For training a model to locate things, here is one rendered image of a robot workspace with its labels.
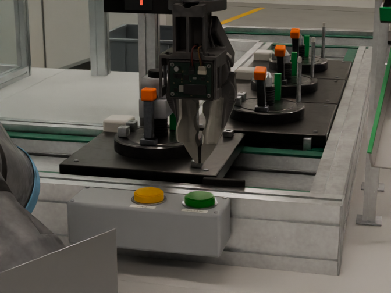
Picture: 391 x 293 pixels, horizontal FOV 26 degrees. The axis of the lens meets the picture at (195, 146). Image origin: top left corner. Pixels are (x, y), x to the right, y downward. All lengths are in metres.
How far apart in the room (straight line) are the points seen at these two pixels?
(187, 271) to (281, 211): 0.15
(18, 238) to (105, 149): 0.58
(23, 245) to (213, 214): 0.37
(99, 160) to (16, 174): 0.35
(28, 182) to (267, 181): 0.49
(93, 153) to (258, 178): 0.27
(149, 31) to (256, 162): 0.29
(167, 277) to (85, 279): 0.35
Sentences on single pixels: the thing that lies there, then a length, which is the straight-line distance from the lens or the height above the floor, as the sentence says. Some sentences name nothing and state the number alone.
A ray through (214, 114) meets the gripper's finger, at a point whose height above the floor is 1.09.
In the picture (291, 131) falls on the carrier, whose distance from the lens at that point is 1.45.
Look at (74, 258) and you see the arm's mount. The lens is 0.79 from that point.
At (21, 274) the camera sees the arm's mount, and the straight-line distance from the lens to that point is 0.76.
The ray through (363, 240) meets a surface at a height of 0.86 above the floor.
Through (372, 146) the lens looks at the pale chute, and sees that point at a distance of 1.18.
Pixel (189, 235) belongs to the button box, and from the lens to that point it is 1.10.
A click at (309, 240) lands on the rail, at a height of 0.91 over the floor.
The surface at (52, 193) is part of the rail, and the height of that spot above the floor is 0.94.
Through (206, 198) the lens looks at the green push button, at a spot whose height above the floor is 0.97.
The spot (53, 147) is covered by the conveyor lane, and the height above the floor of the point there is 0.93.
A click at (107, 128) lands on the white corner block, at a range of 1.45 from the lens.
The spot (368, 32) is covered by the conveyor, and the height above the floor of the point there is 0.96.
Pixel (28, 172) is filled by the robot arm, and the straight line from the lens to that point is 1.00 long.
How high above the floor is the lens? 1.34
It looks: 16 degrees down
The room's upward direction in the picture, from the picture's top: straight up
